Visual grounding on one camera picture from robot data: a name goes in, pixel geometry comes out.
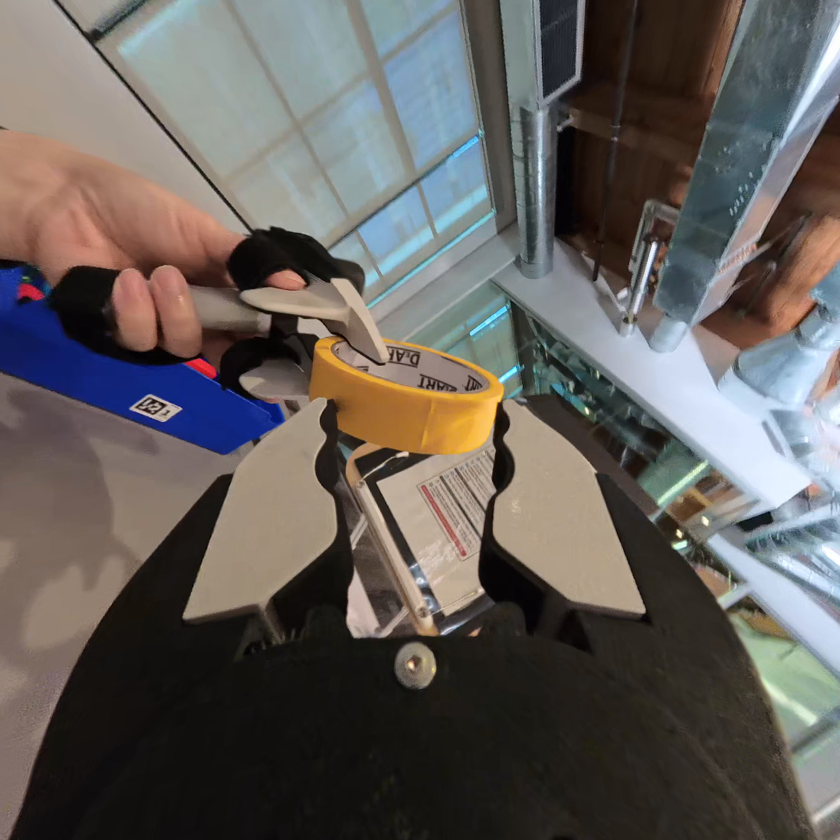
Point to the yellow tape roll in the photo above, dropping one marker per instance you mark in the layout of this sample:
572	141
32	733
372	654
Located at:
400	407

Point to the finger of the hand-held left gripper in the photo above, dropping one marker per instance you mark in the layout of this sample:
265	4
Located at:
279	380
315	298

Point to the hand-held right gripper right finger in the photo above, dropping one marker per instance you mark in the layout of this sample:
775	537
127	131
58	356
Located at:
564	531

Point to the silver air duct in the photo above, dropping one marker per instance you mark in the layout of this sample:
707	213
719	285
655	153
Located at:
741	164

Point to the person's left hand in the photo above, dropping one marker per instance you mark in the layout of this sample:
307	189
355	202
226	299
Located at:
98	210

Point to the blue plastic bin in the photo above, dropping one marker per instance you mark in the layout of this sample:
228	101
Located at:
98	380

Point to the silver elbow duct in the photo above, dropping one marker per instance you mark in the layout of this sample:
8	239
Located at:
787	354

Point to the red object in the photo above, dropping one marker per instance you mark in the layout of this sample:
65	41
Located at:
202	369

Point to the acrylic sign stand wooden board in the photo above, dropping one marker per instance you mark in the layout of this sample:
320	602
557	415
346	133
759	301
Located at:
433	525

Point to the silver ceiling pipe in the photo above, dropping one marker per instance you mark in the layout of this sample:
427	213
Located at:
646	269

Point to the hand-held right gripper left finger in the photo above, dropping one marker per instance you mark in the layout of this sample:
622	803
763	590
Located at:
269	525

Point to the silver duct with vent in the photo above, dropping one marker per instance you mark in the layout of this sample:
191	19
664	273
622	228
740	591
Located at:
538	164

